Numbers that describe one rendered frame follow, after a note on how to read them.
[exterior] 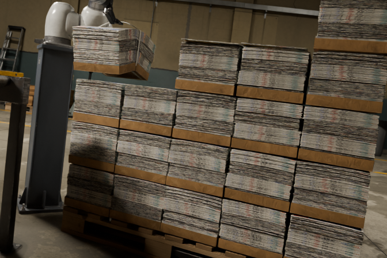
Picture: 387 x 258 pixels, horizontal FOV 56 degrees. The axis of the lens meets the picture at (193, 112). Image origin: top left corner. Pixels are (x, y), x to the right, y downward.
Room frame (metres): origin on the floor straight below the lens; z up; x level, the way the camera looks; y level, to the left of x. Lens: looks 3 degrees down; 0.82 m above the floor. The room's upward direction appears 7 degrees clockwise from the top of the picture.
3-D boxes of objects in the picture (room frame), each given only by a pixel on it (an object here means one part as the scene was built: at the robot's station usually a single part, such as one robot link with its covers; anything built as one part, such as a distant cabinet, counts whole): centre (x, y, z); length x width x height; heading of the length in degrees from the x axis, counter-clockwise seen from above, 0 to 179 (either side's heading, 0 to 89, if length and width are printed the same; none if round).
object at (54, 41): (2.26, 0.90, 1.03); 0.22 x 0.18 x 0.06; 121
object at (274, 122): (1.90, 0.03, 0.42); 1.17 x 0.39 x 0.83; 69
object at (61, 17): (2.27, 0.88, 1.17); 0.18 x 0.16 x 0.22; 118
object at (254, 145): (1.89, 0.02, 0.40); 1.16 x 0.38 x 0.51; 69
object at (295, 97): (1.75, -0.37, 0.86); 0.38 x 0.29 x 0.04; 161
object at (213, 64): (1.85, -0.10, 0.95); 0.38 x 0.29 x 0.23; 160
